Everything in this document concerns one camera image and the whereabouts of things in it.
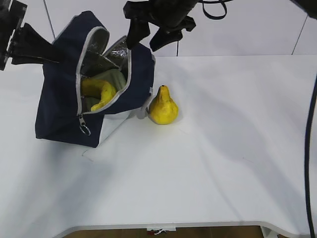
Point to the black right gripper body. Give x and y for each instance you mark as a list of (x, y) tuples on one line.
[(169, 15)]

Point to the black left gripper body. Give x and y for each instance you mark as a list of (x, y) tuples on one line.
[(12, 13)]

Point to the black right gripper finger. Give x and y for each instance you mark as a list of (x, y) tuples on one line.
[(163, 38), (138, 30)]

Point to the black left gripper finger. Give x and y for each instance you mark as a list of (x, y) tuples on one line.
[(28, 47)]

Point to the green lid glass container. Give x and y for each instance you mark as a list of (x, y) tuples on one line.
[(113, 76)]

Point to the navy blue lunch bag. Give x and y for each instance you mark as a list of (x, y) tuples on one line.
[(62, 113)]

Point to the yellow banana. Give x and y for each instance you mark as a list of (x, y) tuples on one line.
[(98, 93)]

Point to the yellow pear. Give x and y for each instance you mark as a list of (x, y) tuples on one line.
[(163, 110)]

